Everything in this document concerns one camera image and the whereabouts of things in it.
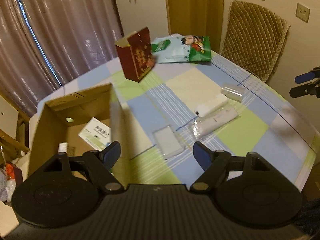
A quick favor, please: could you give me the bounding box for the white green medicine box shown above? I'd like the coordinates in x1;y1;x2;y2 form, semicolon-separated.
78;118;111;151

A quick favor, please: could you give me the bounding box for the white tube in wrapper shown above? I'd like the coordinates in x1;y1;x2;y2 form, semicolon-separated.
189;105;239;139

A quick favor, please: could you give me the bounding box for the open brown cardboard box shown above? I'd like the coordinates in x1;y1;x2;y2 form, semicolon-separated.
28;83;130;186

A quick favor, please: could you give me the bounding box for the quilted tan chair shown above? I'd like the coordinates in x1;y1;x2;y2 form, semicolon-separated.
221;1;290;82

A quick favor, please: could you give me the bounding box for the checkered pastel tablecloth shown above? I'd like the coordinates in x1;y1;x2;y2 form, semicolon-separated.
36;32;318;192

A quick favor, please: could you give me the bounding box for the clear plastic small box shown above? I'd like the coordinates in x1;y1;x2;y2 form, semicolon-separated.
221;83;245;103

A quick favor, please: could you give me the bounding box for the dark red gift box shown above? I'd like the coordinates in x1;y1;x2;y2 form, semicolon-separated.
115;27;155;82

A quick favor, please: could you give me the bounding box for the green white snack bag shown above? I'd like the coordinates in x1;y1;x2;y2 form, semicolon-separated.
151;34;212;63

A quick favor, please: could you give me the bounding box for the tan wooden door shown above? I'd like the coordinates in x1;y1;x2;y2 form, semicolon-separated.
166;0;224;53

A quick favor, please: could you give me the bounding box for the mauve window curtain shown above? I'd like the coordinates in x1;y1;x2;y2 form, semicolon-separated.
1;0;123;116

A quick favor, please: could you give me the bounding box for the beige single wall socket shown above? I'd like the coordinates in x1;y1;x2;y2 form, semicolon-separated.
296;3;311;23

